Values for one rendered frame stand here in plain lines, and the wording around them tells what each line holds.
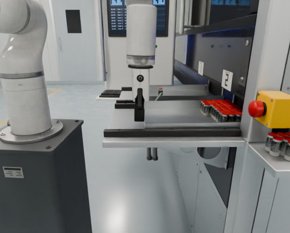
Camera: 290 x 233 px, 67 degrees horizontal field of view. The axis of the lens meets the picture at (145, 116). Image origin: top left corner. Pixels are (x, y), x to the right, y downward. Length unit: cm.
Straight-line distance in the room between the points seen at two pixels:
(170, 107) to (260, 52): 42
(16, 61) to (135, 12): 35
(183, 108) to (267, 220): 48
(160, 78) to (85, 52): 483
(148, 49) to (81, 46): 569
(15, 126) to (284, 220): 89
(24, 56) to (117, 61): 95
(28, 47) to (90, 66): 555
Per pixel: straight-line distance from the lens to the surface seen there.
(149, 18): 63
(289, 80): 66
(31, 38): 78
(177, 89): 124
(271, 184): 77
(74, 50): 635
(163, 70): 156
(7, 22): 68
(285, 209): 86
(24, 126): 75
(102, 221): 165
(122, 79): 160
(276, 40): 63
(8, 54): 73
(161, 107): 90
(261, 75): 62
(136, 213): 168
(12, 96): 74
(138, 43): 62
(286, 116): 57
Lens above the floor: 115
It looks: 19 degrees down
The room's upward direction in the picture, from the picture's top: straight up
